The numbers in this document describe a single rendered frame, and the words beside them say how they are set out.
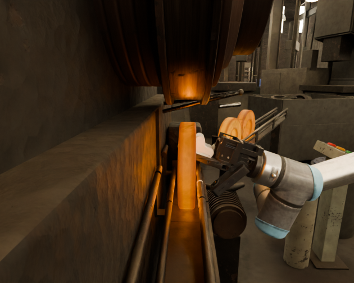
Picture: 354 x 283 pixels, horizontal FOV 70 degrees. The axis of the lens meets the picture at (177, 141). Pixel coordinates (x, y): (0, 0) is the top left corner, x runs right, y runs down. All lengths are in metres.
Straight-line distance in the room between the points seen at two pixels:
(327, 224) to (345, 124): 1.78
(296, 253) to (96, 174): 1.37
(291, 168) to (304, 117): 2.11
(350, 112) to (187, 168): 2.79
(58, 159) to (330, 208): 1.38
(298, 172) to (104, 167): 0.57
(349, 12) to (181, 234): 3.85
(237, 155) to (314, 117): 2.25
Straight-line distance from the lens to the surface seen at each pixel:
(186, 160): 0.45
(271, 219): 0.74
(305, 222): 1.40
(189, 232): 0.49
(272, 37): 9.53
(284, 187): 0.70
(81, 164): 0.19
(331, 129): 3.03
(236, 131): 1.04
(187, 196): 0.47
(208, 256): 0.36
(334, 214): 1.50
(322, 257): 1.61
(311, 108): 2.82
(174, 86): 0.40
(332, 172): 0.88
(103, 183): 0.19
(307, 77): 4.43
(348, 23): 4.09
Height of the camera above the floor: 0.93
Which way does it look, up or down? 14 degrees down
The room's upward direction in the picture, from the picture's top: straight up
